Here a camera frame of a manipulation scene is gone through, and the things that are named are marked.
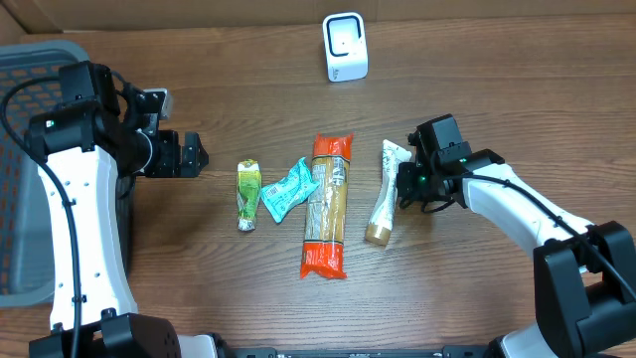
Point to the light blue snack packet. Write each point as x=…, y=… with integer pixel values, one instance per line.
x=281, y=197

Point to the green snack packet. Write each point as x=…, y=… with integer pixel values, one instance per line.
x=248, y=194

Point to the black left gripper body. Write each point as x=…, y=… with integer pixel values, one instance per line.
x=169, y=157

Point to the white barcode scanner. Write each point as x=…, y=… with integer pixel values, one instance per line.
x=345, y=46

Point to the orange spaghetti pasta packet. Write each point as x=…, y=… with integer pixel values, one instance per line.
x=323, y=244

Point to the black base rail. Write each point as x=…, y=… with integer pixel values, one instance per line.
x=452, y=351

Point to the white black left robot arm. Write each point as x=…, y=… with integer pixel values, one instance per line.
x=105, y=131

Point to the dark grey plastic basket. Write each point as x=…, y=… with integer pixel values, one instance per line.
x=27, y=254

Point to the white tube with tan cap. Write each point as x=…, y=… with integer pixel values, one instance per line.
x=381, y=222

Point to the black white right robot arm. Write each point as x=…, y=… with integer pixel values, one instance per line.
x=584, y=273

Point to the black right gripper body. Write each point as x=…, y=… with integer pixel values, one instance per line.
x=414, y=182

